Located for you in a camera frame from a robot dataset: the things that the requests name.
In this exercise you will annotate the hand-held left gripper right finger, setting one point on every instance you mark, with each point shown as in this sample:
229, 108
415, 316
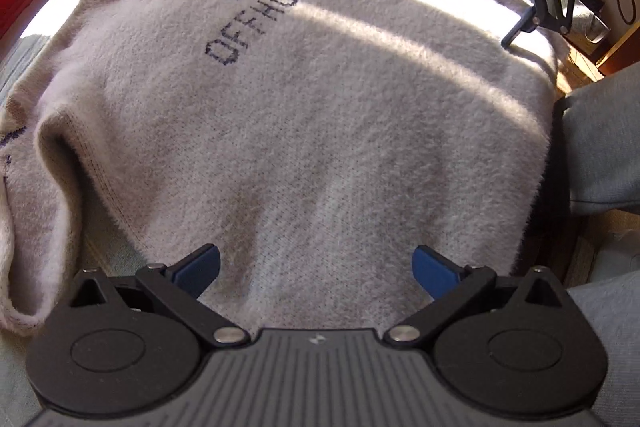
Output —
435, 274

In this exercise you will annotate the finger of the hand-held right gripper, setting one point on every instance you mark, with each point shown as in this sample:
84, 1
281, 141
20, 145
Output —
517, 32

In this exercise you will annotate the person's grey pants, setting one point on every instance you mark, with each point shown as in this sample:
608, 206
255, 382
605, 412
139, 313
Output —
605, 147

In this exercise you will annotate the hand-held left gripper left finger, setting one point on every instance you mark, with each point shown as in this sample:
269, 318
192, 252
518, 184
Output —
197, 269

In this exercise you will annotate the green plaid bed blanket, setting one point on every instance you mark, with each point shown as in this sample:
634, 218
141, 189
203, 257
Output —
25, 57

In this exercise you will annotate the beige knit sweater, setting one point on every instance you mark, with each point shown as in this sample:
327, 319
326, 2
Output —
300, 132

